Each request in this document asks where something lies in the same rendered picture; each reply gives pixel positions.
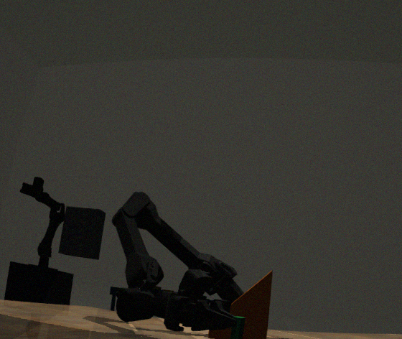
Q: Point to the green rectangular block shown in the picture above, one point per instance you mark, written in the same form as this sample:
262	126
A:
237	331

